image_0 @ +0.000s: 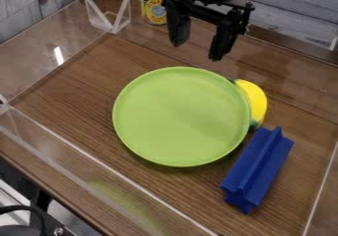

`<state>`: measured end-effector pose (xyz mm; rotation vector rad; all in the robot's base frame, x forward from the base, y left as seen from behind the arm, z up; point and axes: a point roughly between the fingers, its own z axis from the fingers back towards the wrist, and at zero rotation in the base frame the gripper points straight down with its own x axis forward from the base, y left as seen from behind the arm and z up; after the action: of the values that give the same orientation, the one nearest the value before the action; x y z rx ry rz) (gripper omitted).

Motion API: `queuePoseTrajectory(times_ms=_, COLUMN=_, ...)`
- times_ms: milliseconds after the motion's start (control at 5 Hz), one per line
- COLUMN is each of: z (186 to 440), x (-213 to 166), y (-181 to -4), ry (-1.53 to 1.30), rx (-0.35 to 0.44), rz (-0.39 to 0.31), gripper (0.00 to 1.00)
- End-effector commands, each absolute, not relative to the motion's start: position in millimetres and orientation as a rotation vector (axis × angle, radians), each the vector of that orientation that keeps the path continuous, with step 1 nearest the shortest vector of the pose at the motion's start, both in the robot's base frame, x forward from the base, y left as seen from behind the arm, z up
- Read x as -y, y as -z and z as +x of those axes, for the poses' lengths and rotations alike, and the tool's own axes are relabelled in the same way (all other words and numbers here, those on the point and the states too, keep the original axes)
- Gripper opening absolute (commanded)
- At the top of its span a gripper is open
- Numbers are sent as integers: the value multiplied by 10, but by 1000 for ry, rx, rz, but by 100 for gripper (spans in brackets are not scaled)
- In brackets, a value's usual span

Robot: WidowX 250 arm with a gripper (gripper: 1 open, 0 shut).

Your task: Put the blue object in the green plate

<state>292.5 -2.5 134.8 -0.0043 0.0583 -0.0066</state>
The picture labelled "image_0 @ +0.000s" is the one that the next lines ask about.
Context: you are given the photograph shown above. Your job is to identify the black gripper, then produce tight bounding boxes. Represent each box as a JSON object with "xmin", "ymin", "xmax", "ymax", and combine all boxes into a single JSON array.
[{"xmin": 164, "ymin": 0, "xmax": 255, "ymax": 61}]

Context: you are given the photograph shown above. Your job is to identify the blue cross-shaped block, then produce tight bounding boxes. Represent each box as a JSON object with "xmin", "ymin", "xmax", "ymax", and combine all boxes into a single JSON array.
[{"xmin": 220, "ymin": 126, "xmax": 294, "ymax": 214}]

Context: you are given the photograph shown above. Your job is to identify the green round plate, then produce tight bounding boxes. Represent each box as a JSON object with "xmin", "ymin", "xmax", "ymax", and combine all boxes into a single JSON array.
[{"xmin": 112, "ymin": 66, "xmax": 250, "ymax": 168}]

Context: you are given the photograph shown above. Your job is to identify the yellow labelled tin can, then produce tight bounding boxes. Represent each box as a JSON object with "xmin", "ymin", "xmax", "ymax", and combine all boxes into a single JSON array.
[{"xmin": 142, "ymin": 0, "xmax": 167, "ymax": 26}]

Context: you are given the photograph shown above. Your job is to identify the yellow green sponge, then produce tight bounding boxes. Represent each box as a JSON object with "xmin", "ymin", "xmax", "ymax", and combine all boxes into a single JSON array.
[{"xmin": 231, "ymin": 79, "xmax": 269, "ymax": 130}]

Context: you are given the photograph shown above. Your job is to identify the clear acrylic triangle bracket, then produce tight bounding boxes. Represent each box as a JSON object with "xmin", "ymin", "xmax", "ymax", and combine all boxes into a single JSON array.
[{"xmin": 84, "ymin": 0, "xmax": 131, "ymax": 35}]

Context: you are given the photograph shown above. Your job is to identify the clear acrylic front wall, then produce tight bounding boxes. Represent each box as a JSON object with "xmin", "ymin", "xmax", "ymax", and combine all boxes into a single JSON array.
[{"xmin": 0, "ymin": 105, "xmax": 216, "ymax": 236}]

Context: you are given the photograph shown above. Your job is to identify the black cable lower left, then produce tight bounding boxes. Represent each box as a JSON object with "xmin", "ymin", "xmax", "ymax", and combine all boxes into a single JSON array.
[{"xmin": 0, "ymin": 204, "xmax": 48, "ymax": 236}]

